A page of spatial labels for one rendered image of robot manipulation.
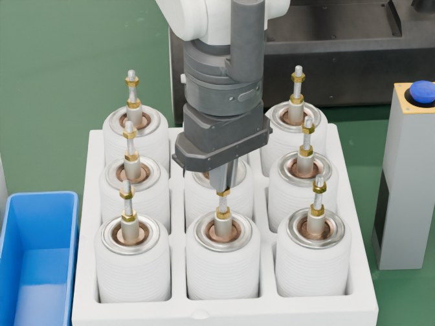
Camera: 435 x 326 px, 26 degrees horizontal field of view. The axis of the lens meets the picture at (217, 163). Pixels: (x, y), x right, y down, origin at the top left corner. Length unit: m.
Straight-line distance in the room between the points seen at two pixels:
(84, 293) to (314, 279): 0.30
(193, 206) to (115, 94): 0.62
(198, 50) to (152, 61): 0.96
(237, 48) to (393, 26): 0.81
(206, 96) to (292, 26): 0.72
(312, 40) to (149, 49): 0.45
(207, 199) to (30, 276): 0.38
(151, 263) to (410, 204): 0.44
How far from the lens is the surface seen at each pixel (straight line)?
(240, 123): 1.07
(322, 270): 1.20
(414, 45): 1.72
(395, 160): 1.38
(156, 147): 1.37
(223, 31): 0.98
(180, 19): 0.97
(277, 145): 1.38
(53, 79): 1.94
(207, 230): 1.21
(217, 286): 1.21
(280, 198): 1.29
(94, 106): 1.85
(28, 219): 1.52
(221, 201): 1.16
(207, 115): 1.05
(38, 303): 1.48
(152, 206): 1.28
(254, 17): 0.94
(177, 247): 1.29
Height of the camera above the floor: 1.09
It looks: 40 degrees down
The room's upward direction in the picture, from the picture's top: straight up
